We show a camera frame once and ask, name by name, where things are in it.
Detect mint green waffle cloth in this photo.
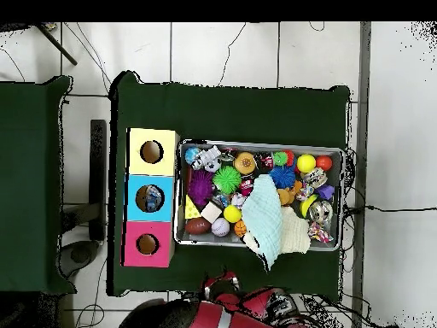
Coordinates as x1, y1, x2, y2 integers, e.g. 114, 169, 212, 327
241, 173, 284, 271

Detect cream waffle cloth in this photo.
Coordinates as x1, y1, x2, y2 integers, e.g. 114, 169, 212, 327
243, 206, 312, 255

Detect crushed clear plastic bottle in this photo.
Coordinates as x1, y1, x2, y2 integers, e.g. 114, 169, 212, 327
144, 185, 164, 212

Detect wooden box three holes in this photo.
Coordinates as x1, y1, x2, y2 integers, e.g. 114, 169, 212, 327
120, 127, 181, 268

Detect small white baseball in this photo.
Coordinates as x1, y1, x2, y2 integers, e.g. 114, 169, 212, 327
210, 217, 231, 237

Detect small brown football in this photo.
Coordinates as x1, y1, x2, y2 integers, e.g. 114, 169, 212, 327
184, 217, 213, 236

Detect plain wooden cube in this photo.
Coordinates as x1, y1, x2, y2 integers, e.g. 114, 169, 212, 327
200, 201, 224, 224

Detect purple spiky ball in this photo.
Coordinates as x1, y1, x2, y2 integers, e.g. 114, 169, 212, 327
187, 169, 214, 207

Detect green spiky rubber ball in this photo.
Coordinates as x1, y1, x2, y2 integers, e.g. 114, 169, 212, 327
212, 166, 242, 195

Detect silver toy robot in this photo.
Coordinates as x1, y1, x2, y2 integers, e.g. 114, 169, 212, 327
190, 144, 223, 173

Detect blue globe ball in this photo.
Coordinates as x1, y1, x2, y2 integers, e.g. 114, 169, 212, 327
184, 147, 201, 166

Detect smooth yellow ball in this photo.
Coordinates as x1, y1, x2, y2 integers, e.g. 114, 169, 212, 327
295, 153, 318, 174

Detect dark green table cloth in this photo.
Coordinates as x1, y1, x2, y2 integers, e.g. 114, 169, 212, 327
107, 70, 351, 303

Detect dark green side table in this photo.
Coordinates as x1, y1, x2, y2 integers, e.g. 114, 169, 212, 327
0, 75, 74, 295

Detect black tripod leg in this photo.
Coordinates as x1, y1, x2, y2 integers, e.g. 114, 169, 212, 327
33, 22, 79, 67

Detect black floor cable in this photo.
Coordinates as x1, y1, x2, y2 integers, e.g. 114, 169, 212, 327
344, 203, 437, 214

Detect shallow wire mesh bin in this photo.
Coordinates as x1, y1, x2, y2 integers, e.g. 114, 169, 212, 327
173, 138, 345, 252

